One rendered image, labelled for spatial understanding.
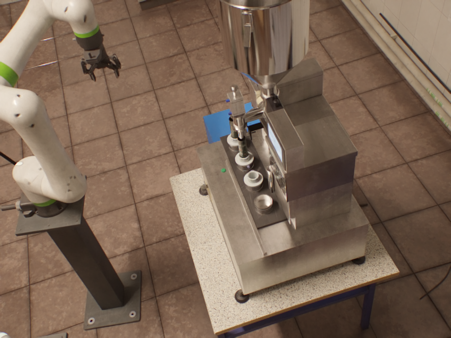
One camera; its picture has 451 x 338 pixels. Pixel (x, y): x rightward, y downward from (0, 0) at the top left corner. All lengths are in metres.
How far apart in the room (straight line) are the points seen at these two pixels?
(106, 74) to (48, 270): 1.71
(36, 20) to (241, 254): 1.08
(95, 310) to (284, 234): 1.47
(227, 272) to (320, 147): 0.72
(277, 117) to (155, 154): 2.06
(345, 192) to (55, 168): 1.02
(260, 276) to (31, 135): 0.93
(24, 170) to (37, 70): 2.54
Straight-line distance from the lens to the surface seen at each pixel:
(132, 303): 3.02
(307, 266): 2.03
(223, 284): 2.13
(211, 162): 2.12
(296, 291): 2.09
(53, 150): 1.92
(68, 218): 2.26
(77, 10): 1.99
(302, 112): 1.99
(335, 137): 1.72
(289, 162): 1.59
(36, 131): 1.84
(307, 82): 1.99
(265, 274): 1.97
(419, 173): 3.42
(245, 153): 2.01
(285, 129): 1.59
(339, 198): 1.86
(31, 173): 2.14
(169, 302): 2.98
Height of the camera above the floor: 2.63
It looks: 50 degrees down
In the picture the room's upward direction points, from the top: 11 degrees counter-clockwise
